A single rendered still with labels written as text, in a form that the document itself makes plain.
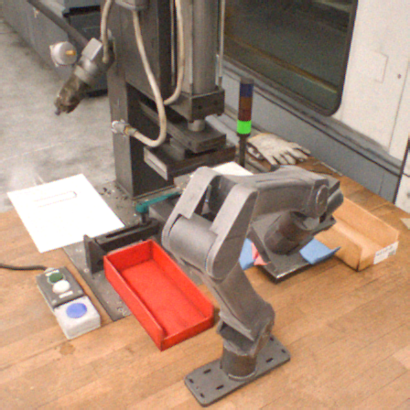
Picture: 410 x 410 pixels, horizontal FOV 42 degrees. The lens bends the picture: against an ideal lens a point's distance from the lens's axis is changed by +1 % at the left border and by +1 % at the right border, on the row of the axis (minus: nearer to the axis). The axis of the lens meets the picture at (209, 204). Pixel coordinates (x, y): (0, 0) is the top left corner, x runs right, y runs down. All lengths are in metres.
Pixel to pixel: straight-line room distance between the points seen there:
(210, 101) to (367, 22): 0.64
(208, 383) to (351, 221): 0.60
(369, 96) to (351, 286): 0.64
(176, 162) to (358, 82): 0.73
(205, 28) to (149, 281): 0.53
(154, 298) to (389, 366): 0.47
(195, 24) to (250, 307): 0.54
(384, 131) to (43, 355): 1.09
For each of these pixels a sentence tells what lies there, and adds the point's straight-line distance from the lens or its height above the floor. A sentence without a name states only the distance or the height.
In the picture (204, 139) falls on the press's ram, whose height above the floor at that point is 1.18.
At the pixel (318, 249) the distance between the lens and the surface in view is 1.27.
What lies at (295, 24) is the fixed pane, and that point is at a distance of 1.88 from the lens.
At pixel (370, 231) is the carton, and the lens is 1.36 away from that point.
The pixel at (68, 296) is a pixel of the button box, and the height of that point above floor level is 0.93.
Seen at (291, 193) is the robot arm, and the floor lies 1.26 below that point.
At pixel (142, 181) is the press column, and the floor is 0.95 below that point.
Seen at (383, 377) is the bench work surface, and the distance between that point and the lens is 1.07.
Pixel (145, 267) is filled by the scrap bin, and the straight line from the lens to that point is 1.22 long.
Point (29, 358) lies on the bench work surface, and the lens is 1.08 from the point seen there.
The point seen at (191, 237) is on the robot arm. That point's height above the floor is 1.27.
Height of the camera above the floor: 1.69
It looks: 33 degrees down
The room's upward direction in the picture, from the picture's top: 1 degrees clockwise
